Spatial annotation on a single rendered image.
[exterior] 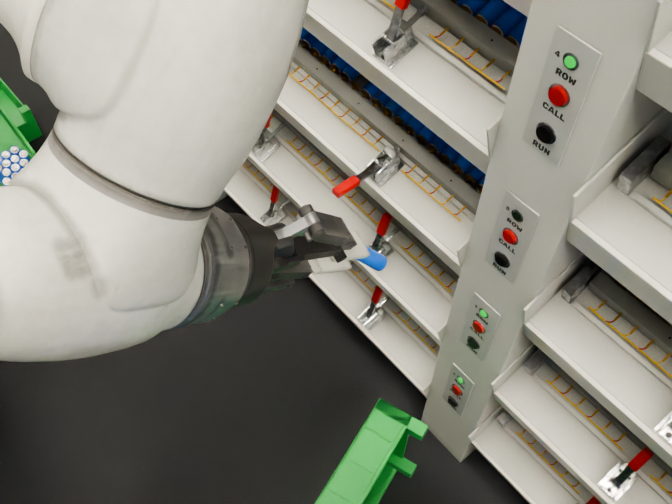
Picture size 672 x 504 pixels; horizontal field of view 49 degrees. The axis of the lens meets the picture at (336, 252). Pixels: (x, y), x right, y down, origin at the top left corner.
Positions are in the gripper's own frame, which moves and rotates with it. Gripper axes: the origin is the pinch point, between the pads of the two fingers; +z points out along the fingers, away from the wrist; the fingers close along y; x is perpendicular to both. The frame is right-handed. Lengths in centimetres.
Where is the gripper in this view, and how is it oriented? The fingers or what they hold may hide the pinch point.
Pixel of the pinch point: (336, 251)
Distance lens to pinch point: 74.4
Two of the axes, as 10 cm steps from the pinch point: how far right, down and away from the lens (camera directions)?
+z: 4.8, -0.4, 8.8
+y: 7.4, -5.2, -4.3
